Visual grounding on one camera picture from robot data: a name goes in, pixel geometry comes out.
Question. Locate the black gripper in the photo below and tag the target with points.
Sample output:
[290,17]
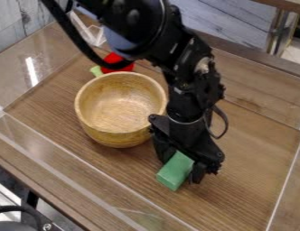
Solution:
[192,139]

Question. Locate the green rectangular stick block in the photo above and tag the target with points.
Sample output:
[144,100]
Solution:
[175,171]

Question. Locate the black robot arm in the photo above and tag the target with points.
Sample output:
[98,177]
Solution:
[145,31]

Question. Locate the brown wooden bowl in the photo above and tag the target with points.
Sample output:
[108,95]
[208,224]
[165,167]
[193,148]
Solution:
[113,105]

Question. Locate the small light green block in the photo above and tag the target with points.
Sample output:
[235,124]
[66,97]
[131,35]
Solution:
[96,70]

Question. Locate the clear acrylic front wall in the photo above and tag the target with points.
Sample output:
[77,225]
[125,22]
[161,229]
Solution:
[98,202]

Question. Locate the clear acrylic corner bracket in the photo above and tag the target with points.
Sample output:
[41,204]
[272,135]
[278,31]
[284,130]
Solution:
[92,33]

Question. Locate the metal table frame background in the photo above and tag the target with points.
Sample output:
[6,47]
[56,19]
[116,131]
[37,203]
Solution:
[287,23]

